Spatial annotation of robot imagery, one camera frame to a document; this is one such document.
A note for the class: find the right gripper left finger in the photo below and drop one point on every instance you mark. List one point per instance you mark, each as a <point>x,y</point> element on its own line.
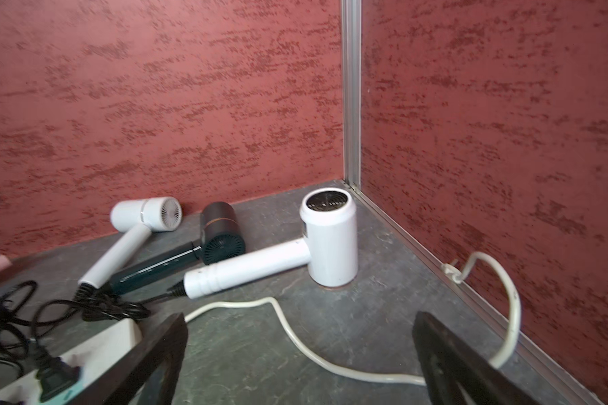
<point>148,374</point>

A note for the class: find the white round hair dryer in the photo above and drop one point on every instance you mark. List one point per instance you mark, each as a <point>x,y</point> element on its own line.
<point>328,248</point>

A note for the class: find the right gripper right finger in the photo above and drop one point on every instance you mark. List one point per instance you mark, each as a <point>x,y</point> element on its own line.
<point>455,373</point>

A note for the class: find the white square hair dryer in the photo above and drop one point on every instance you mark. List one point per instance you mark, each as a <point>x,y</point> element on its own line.
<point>136,220</point>

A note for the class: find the dark green hair dryer back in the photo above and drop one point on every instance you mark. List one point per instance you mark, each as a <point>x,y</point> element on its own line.
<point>220,239</point>

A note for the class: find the white power strip coloured sockets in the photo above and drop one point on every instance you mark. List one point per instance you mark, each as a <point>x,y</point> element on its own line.
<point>94,356</point>

